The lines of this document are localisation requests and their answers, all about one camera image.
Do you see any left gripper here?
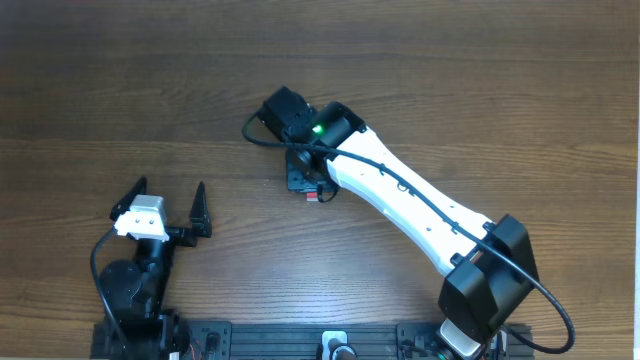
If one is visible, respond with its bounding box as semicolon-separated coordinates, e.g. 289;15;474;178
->
109;175;213;248

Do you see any mounting rail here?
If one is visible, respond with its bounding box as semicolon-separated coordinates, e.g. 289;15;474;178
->
92;319;534;360

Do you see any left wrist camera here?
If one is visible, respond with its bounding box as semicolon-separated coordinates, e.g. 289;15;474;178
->
113;194;171;243

